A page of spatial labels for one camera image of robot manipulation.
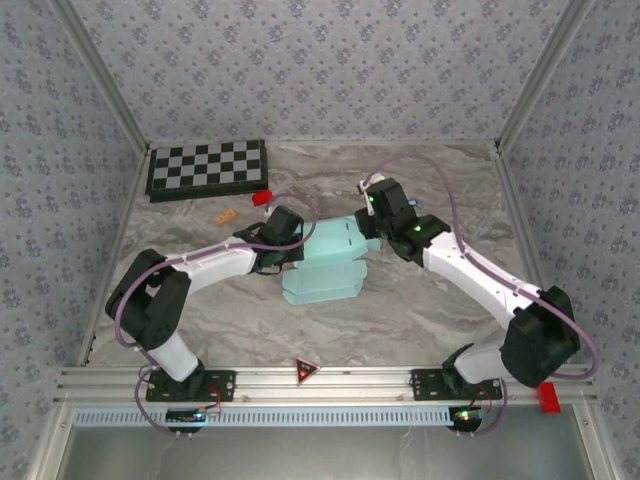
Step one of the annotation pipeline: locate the light blue paper box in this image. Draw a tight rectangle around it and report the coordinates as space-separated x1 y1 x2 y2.
280 217 381 306

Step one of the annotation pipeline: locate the black grey chessboard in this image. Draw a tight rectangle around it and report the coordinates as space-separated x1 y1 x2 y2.
144 138 269 204

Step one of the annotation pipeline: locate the red triangle sign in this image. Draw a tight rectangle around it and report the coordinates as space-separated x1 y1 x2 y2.
294 357 322 386

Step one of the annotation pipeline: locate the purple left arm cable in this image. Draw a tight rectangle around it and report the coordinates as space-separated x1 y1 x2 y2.
114 193 319 439

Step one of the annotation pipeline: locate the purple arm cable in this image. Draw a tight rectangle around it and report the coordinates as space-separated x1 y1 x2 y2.
114 193 319 439
362 153 600 437

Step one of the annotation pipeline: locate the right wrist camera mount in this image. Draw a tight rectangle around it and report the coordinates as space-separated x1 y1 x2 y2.
356 173 387 217

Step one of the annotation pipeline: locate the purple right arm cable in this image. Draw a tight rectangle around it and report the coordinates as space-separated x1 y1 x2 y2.
362 153 600 437

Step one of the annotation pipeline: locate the aluminium side rail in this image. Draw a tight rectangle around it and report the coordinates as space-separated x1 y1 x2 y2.
77 144 154 367
492 144 571 364

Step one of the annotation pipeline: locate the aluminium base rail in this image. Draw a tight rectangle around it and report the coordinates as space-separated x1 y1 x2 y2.
54 364 599 404

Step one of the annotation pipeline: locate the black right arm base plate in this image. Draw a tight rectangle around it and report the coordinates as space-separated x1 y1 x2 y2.
410 368 503 401

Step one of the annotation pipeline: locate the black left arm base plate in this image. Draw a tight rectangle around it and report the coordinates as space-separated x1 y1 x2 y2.
145 368 237 403

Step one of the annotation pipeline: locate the white slotted cable duct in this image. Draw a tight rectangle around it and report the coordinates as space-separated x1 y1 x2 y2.
73 405 464 427

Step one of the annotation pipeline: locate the aluminium frame post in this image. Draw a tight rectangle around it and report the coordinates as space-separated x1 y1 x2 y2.
494 0 596 151
49 0 151 151

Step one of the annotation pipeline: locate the red brick on rail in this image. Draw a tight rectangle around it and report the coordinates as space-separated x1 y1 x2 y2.
533 382 564 415

